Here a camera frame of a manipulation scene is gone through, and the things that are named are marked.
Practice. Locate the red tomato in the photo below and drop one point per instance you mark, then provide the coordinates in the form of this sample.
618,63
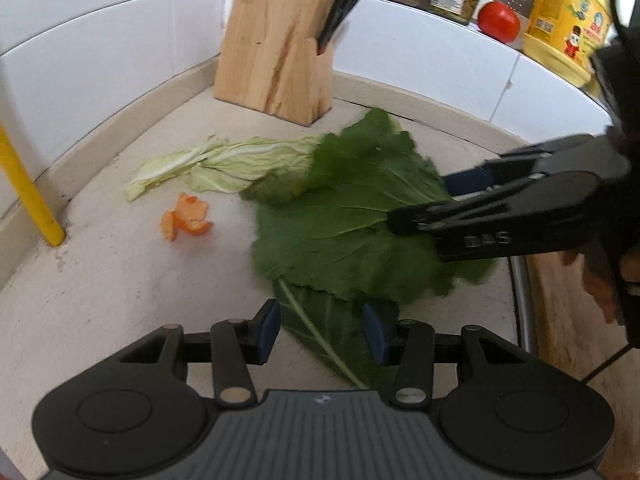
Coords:
499,21

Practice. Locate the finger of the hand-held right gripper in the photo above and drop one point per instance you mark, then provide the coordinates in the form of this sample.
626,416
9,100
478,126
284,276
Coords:
470,180
475,207

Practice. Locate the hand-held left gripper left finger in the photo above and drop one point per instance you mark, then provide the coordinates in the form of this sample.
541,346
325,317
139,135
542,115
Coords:
267,330

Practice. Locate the orange peel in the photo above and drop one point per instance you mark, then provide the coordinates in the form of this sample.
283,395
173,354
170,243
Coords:
187,217

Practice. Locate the black scissors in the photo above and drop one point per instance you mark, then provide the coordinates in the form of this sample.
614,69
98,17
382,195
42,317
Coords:
345,0

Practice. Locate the small pale cabbage leaf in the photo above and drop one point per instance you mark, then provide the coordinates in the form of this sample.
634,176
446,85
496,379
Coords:
165,170

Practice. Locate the yellow pipe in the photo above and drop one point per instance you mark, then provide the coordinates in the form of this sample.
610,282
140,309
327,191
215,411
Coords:
30,195

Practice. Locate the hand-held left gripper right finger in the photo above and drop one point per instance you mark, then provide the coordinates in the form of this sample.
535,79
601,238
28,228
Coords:
377,330

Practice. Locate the dark green vegetable leaf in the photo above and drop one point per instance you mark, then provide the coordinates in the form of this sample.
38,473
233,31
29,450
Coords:
340,210
330,320

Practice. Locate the large pale cabbage leaf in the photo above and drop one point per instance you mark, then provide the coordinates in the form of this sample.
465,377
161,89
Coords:
250,160

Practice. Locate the yellow detergent bottle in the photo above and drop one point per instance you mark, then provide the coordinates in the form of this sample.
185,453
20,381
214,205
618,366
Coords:
565,20

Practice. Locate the metal tray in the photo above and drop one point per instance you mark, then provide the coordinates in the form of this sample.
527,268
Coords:
522,305

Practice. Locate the person's right hand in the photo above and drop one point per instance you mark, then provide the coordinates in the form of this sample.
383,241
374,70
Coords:
597,285

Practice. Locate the wooden knife block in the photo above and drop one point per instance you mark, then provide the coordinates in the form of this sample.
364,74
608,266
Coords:
270,50

